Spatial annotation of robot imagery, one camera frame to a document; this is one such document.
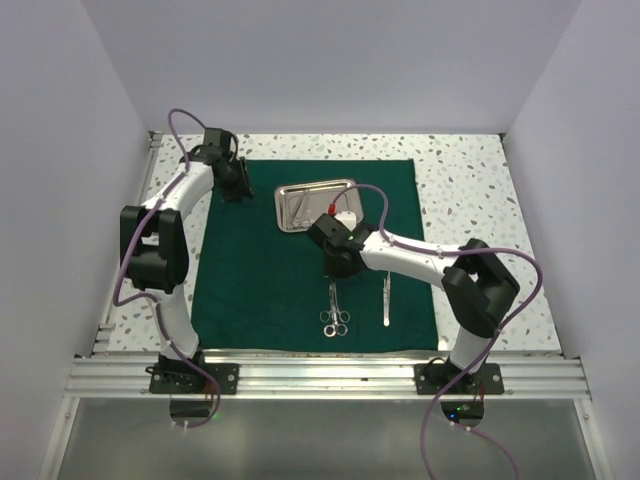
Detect steel scissors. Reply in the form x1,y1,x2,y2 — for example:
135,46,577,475
321,287,349,338

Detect steel scalpel handle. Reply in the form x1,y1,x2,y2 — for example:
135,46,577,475
383,272,392,327

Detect steel instrument tray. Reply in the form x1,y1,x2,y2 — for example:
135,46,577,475
274,178,355,234

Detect green surgical cloth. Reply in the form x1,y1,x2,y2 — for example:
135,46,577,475
191,160,438,353

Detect steel forceps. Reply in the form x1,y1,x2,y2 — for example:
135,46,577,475
319,292,351,323

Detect steel tweezers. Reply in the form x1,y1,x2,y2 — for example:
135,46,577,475
289,190,309,228

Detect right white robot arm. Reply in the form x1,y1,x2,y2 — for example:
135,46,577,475
307,213,520,393

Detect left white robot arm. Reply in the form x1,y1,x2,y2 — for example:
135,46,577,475
113,128,253,393

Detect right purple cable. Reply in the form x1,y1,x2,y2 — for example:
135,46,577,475
329,184,547,480

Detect aluminium left side rail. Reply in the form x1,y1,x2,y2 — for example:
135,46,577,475
73,131,164,359

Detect aluminium rail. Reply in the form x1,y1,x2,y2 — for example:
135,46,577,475
73,131,164,359
63,350,591,401

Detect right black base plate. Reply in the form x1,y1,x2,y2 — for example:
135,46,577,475
413,361,505,395

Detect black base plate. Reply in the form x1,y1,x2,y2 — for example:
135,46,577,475
413,361,505,395
145,363,240,395

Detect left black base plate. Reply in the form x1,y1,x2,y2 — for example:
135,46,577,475
145,363,240,395

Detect aluminium front rail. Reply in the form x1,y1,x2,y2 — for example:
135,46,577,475
63,350,591,401

